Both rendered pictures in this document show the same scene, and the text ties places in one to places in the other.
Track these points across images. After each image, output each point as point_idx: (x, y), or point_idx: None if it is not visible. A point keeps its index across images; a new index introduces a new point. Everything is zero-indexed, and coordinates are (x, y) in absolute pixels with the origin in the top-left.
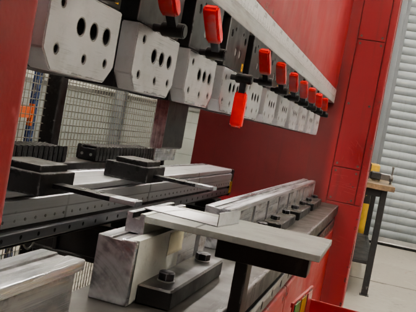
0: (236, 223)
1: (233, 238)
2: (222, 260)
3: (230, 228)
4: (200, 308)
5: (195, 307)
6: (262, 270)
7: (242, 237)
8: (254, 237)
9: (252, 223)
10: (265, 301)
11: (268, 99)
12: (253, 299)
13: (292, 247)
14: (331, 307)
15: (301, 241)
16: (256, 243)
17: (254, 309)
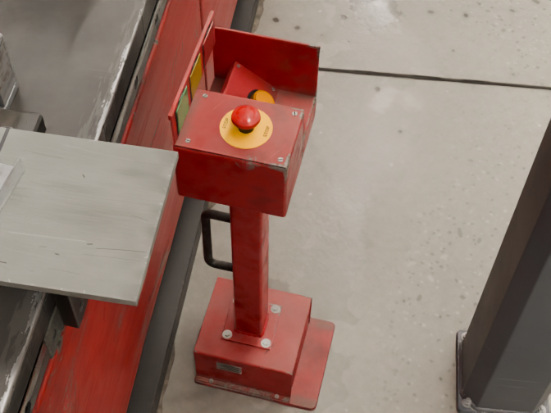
0: (21, 176)
1: (7, 283)
2: (55, 43)
3: (6, 221)
4: (9, 303)
5: (2, 306)
6: (118, 57)
7: (20, 277)
8: (40, 259)
9: (50, 147)
10: (143, 61)
11: None
12: (108, 137)
13: (96, 282)
14: (246, 36)
15: (119, 213)
16: (42, 288)
17: (118, 126)
